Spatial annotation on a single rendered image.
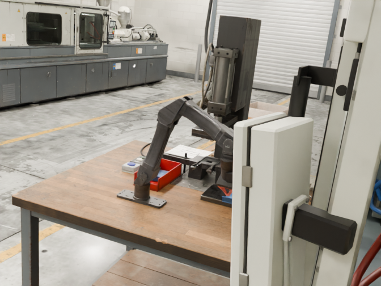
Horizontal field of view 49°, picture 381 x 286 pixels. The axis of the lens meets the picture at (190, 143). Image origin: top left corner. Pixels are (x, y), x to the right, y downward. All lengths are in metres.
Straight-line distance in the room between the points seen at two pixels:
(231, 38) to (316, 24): 9.16
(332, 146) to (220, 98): 1.05
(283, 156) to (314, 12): 10.39
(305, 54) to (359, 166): 10.39
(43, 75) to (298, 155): 6.82
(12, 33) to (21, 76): 0.66
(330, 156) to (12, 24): 6.35
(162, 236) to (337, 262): 0.81
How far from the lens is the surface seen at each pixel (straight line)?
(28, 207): 1.74
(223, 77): 1.87
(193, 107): 1.51
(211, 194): 1.80
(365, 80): 0.70
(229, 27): 1.94
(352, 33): 0.70
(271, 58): 11.29
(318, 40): 11.04
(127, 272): 2.51
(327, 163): 0.90
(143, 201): 1.70
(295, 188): 0.80
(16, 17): 7.02
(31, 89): 7.29
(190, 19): 12.14
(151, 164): 1.63
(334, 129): 0.89
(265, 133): 0.70
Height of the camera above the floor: 1.62
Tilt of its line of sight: 16 degrees down
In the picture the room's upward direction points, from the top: 6 degrees clockwise
